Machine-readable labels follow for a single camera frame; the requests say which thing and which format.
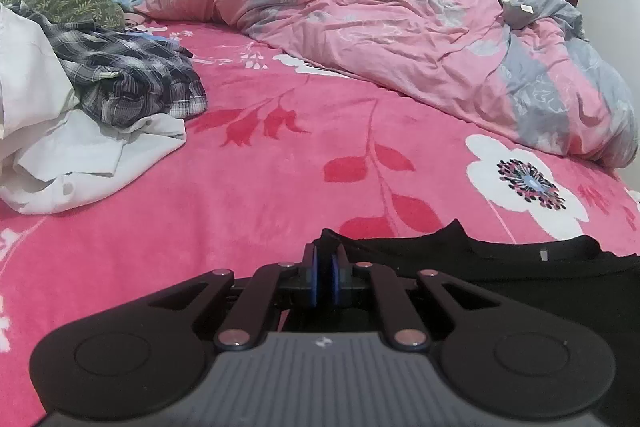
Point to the pink floral bed blanket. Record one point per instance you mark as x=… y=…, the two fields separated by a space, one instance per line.
x=250 y=197

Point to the black t-shirt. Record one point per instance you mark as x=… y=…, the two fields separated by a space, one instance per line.
x=525 y=267

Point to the pink grey floral duvet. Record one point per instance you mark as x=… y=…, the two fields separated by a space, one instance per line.
x=375 y=17

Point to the white shirt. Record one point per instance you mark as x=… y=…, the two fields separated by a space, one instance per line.
x=75 y=157

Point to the plaid shirt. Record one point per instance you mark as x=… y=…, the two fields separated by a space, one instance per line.
x=130 y=72

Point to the green patterned garment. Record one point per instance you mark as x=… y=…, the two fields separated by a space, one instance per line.
x=75 y=4

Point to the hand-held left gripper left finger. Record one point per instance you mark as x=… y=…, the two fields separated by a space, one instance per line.
x=314 y=277

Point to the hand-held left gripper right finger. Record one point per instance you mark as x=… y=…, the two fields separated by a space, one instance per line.
x=336 y=279

